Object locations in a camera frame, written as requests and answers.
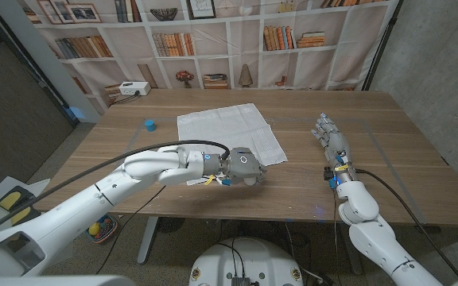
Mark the tray of colourful toys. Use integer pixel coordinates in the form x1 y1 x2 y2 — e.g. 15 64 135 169
85 214 118 244

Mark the white cloth napkin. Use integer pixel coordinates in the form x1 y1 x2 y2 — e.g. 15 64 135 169
177 102 289 187

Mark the black yellow foot pedal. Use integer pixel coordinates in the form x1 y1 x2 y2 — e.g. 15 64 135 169
9 202 42 230
0 185 36 211

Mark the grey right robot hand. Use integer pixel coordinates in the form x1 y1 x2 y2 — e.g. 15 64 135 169
311 112 358 187

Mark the black power strip cable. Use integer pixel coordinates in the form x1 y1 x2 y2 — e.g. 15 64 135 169
111 91 141 105

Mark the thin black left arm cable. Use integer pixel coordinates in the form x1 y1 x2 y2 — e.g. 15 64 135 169
95 184 169 276

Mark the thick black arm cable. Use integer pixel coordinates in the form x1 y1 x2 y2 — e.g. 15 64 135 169
355 168 458 280
0 138 231 242

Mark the printed bookshelf backdrop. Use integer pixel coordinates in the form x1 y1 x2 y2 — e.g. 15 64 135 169
16 0 401 116

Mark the white floor mat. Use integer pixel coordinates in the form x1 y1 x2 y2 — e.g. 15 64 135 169
0 176 51 239

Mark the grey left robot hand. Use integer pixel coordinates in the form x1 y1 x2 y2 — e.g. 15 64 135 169
203 146 268 187

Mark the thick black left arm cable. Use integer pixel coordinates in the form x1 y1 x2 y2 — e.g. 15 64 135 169
0 138 231 242

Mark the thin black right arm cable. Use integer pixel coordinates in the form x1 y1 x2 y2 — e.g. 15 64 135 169
332 189 344 279

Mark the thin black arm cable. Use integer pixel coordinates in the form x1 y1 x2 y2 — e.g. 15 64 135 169
95 184 169 276
332 189 344 279

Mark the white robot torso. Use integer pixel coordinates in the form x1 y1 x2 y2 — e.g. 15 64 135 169
188 237 305 286

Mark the black backdrop stand pole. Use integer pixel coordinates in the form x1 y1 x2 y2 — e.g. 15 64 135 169
362 0 405 91

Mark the grey table leg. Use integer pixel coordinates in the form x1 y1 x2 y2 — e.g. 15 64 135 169
136 216 159 264
340 222 364 276

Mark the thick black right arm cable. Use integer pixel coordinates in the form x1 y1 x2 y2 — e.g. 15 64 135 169
355 168 458 280

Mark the white power strip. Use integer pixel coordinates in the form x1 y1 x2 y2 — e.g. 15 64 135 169
118 81 152 97

